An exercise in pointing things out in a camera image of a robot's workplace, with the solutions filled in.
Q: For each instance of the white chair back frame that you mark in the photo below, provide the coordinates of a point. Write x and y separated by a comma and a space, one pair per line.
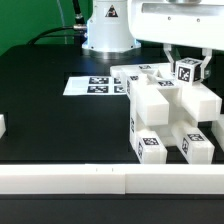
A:
199, 101

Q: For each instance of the white tagged block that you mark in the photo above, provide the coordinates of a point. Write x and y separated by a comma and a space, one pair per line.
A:
188, 70

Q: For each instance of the white chair seat part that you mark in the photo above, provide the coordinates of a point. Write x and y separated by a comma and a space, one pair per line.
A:
160, 126

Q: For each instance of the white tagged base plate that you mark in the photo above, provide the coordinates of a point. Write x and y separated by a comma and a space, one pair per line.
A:
93, 85

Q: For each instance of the white part edge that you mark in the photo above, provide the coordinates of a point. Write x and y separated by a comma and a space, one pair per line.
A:
2, 125
218, 130

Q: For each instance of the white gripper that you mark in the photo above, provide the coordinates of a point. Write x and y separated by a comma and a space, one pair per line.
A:
197, 23

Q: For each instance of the white part left edge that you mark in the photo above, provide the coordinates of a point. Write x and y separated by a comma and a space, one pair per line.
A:
2, 125

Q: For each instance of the white front rail barrier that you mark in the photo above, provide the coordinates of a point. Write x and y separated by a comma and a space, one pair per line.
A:
111, 179

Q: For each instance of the white part right edge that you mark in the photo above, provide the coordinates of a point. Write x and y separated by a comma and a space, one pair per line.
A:
218, 130

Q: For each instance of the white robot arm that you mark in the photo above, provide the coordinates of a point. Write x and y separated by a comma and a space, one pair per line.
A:
117, 26

